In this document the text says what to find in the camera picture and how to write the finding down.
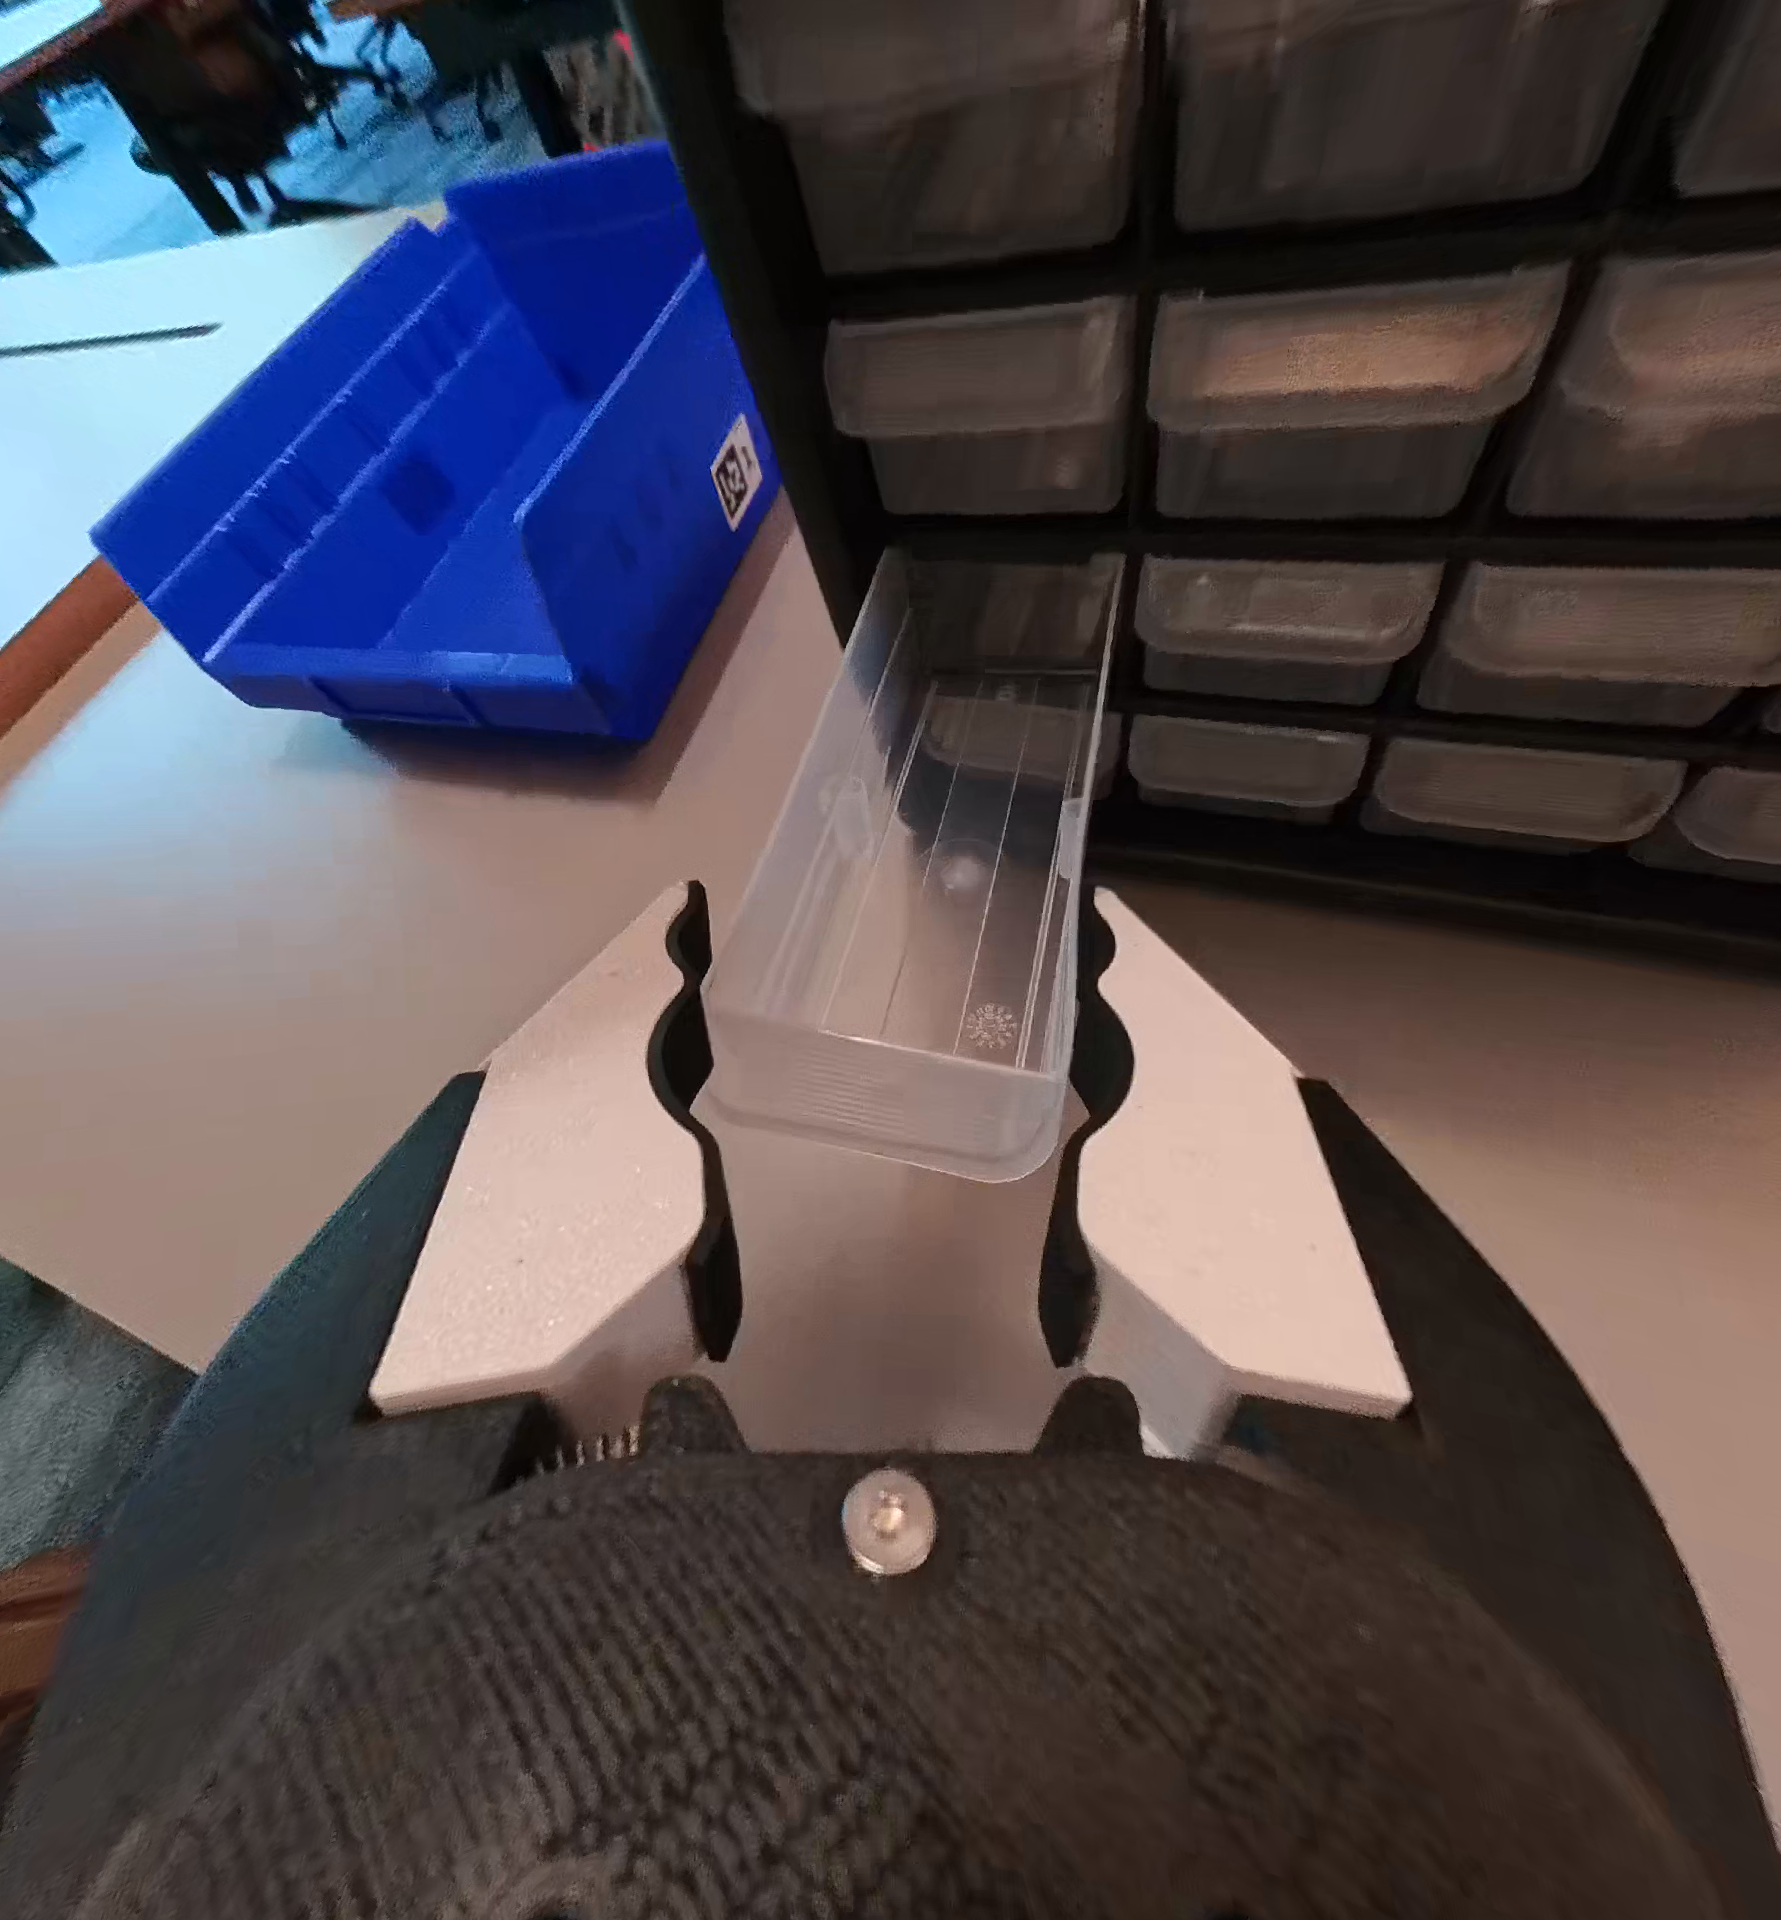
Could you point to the grey desk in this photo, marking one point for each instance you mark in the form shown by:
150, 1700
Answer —
231, 976

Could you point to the clear plastic drawer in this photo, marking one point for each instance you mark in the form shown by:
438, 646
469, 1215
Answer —
875, 1087

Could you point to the set of translucent cabinet drawers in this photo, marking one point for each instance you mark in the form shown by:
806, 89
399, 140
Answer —
1354, 390

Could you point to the black drawer cabinet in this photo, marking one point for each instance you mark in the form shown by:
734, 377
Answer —
1145, 540

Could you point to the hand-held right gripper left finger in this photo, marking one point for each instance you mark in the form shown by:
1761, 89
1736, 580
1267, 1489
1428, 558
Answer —
545, 1201

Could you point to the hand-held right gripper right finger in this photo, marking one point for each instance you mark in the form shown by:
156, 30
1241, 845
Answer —
1220, 1201

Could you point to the white-topped background table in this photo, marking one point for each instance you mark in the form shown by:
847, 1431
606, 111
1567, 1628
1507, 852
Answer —
4, 37

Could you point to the large blue plastic bin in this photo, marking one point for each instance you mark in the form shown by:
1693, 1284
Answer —
426, 504

